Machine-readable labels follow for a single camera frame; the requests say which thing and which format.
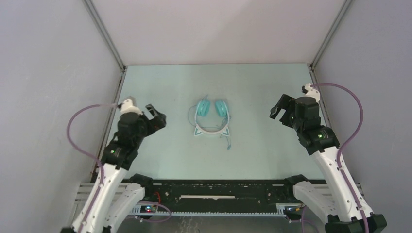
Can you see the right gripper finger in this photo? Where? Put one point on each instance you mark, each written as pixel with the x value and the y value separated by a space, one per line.
pixel 283 103
pixel 288 119

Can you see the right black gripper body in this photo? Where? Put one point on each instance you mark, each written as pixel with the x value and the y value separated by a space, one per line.
pixel 296 122

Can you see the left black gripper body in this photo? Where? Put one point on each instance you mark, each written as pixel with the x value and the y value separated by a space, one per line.
pixel 148 129

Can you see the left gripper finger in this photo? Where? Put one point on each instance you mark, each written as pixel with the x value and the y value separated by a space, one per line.
pixel 152 110
pixel 159 121

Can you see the teal cat ear headphones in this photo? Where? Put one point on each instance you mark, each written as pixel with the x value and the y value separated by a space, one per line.
pixel 211 118

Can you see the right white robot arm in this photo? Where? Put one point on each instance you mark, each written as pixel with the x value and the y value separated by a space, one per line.
pixel 347 211

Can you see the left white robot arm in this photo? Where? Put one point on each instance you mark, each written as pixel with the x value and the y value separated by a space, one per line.
pixel 99 215

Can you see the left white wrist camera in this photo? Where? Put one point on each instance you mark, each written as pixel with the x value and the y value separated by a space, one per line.
pixel 129 106

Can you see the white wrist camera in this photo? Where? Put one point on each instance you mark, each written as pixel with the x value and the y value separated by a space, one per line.
pixel 129 106
pixel 311 92

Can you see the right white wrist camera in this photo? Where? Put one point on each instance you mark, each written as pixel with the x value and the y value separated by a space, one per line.
pixel 311 92

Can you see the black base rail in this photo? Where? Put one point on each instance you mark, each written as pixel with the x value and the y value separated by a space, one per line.
pixel 222 195

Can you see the white slotted cable duct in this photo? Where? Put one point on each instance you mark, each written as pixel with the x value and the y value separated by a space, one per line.
pixel 149 210

